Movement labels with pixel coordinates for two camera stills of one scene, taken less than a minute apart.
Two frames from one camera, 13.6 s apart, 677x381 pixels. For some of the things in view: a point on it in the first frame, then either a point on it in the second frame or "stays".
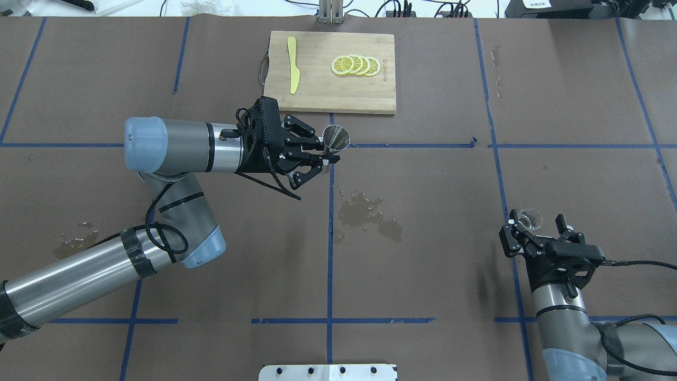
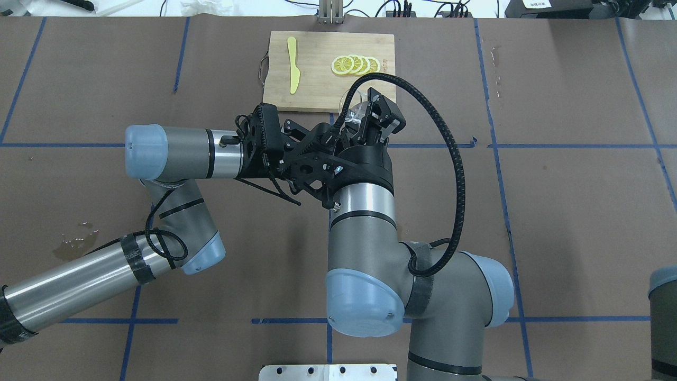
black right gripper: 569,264 to 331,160
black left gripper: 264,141 stays
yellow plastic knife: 295,72 stays
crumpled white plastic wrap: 195,7 stays
